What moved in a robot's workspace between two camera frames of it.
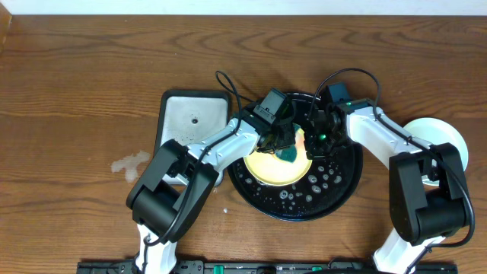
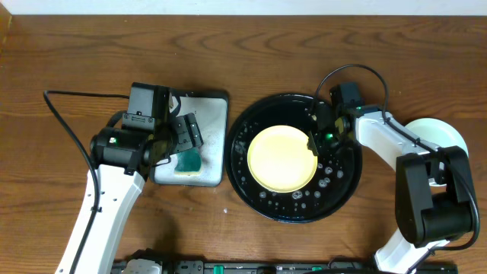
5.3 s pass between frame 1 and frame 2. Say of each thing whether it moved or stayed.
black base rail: stayed
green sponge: moved
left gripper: moved
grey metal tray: stayed
